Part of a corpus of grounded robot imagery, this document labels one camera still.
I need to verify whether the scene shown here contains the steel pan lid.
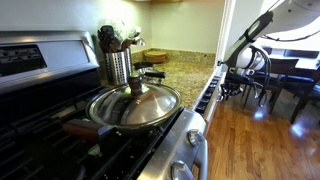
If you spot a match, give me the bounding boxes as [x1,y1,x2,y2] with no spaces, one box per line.
[87,74,183,129]

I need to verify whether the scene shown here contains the wide wooden spice drawer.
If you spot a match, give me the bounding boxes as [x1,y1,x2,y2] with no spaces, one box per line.
[194,74,224,123]

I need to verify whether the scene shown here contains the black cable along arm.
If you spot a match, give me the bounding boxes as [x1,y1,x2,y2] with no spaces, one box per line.
[261,31,320,43]

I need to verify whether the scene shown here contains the black spatula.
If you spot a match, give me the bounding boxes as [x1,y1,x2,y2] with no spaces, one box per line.
[97,24,118,54]

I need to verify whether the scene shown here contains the silver stove knob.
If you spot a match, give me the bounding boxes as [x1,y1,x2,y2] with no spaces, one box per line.
[186,129,205,147]
[170,160,194,180]

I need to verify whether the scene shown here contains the black cast iron grate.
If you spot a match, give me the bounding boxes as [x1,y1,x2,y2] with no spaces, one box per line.
[0,84,183,180]

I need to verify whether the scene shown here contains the white door frame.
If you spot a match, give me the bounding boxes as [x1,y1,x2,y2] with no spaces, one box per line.
[214,0,237,69]

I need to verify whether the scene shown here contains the stainless steel gas stove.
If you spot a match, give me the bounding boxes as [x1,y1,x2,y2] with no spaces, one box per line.
[0,30,210,180]

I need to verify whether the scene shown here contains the pale translucent kitchen utensil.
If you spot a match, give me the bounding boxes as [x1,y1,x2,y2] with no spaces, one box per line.
[99,17,128,43]

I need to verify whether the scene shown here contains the pan with wooden handle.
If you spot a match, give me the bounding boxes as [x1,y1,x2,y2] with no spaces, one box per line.
[61,83,184,143]

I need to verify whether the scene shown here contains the perforated steel utensil holder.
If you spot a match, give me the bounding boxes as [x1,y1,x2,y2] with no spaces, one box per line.
[104,48,133,87]

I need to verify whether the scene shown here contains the wooden spoon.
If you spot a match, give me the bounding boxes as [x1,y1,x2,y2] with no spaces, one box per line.
[119,37,134,53]

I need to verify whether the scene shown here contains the metal ladle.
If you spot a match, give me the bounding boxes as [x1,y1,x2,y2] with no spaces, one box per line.
[128,25,147,48]

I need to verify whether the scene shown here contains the black looped gripper cable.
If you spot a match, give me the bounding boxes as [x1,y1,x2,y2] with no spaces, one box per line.
[248,44,272,108]

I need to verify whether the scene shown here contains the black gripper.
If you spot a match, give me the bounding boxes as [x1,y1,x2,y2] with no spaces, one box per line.
[219,68,256,102]

